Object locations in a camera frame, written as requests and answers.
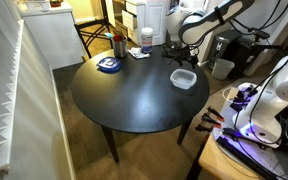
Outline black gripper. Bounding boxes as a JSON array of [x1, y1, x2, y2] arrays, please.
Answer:
[[170, 45, 200, 70]]

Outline clear plastic lunchbox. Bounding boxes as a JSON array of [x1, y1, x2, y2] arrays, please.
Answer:
[[169, 68, 198, 90], [171, 69, 196, 85]]

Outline small grey waste bin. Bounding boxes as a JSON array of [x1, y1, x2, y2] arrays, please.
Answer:
[[211, 57, 236, 81]]

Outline black kitchen trash can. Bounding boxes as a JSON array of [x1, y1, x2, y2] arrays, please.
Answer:
[[213, 29, 242, 69]]

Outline white wipes canister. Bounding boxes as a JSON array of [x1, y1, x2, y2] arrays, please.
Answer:
[[140, 27, 154, 54]]

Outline crumpled white blue wrapper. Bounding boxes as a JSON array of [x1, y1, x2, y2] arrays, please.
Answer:
[[127, 46, 151, 60]]

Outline black orange bar clamp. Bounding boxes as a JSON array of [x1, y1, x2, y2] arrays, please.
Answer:
[[206, 105, 225, 122], [195, 123, 216, 133], [200, 112, 223, 130]]

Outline white drawer unit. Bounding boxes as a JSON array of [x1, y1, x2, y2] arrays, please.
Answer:
[[105, 0, 169, 47]]

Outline metal utensil cup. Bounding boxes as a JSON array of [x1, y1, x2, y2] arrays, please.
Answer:
[[112, 35, 129, 59]]

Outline black table leg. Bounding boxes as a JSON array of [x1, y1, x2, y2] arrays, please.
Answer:
[[176, 118, 194, 146], [100, 124, 120, 164]]

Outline blue plastic lid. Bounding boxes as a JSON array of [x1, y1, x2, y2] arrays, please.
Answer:
[[96, 56, 123, 74]]

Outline black metal chair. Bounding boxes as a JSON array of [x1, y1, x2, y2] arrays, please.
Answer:
[[73, 18, 114, 60]]

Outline light wooden cart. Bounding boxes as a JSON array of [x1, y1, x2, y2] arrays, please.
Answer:
[[185, 86, 288, 180]]

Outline white vertical window blinds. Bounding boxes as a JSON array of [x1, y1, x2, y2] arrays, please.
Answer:
[[0, 0, 26, 174]]

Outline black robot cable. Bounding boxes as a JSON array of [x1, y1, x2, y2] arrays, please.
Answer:
[[229, 12, 288, 69]]

